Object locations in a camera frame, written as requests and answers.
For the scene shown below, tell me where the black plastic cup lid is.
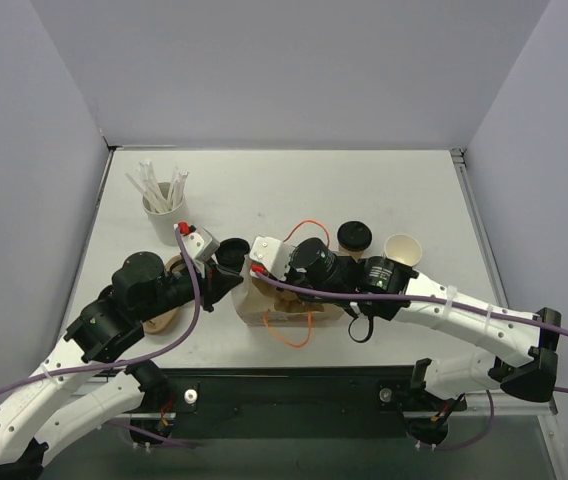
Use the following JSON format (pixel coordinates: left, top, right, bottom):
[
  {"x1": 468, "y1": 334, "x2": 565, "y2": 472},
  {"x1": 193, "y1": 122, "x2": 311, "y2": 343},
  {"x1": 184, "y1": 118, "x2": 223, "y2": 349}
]
[{"x1": 337, "y1": 220, "x2": 373, "y2": 251}]

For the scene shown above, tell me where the printed paper takeout bag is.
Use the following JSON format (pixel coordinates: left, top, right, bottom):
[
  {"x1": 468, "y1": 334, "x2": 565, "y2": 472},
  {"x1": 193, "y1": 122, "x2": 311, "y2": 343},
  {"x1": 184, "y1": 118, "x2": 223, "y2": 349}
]
[{"x1": 231, "y1": 236, "x2": 343, "y2": 348}]

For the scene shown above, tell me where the brown paper coffee cup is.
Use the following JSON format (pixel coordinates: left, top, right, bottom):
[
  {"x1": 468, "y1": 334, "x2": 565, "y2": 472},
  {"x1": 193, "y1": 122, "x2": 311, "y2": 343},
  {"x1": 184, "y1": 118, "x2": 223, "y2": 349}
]
[{"x1": 339, "y1": 244, "x2": 367, "y2": 260}]

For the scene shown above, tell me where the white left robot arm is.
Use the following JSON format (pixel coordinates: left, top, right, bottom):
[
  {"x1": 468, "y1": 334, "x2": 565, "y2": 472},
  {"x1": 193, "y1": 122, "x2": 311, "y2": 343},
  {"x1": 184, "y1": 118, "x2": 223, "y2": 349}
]
[{"x1": 0, "y1": 252, "x2": 242, "y2": 479}]

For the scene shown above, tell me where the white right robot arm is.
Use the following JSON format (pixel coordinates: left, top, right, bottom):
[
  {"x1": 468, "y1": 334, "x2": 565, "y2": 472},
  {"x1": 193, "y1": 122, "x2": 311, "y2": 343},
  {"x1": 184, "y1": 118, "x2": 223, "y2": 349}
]
[{"x1": 285, "y1": 238, "x2": 562, "y2": 408}]

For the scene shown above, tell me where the stack of black lids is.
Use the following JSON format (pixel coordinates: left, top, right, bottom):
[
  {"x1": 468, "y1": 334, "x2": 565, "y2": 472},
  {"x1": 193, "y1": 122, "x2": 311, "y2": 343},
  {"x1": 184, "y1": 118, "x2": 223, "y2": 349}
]
[{"x1": 215, "y1": 238, "x2": 250, "y2": 271}]

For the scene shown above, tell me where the white straw holder cup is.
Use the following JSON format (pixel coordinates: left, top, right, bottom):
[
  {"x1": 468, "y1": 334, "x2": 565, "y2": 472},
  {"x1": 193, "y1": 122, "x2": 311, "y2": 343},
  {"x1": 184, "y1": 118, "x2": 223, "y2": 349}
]
[{"x1": 142, "y1": 182, "x2": 191, "y2": 246}]

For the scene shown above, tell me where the stack of brown paper cups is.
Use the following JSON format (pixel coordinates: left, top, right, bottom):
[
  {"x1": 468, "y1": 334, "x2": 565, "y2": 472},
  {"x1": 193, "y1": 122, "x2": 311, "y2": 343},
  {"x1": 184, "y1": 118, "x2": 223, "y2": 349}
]
[{"x1": 383, "y1": 234, "x2": 423, "y2": 267}]

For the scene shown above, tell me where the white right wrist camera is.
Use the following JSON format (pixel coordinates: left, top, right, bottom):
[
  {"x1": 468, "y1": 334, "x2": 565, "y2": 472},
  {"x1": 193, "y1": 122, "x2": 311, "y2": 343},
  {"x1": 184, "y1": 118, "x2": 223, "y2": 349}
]
[{"x1": 248, "y1": 236, "x2": 294, "y2": 280}]

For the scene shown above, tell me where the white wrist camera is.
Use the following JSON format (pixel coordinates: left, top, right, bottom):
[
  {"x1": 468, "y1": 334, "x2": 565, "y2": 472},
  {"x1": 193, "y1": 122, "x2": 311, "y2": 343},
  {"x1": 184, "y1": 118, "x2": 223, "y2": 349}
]
[
  {"x1": 248, "y1": 236, "x2": 294, "y2": 280},
  {"x1": 174, "y1": 222, "x2": 220, "y2": 275}
]

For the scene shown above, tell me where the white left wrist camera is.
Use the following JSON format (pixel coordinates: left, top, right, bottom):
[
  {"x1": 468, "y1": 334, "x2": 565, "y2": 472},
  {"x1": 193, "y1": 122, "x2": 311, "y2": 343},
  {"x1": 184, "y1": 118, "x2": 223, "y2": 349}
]
[{"x1": 174, "y1": 222, "x2": 220, "y2": 275}]

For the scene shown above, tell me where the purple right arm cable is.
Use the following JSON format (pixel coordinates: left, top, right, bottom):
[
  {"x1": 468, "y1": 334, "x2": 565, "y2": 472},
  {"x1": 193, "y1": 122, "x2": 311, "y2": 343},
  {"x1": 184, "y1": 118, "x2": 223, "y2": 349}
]
[{"x1": 256, "y1": 267, "x2": 568, "y2": 454}]

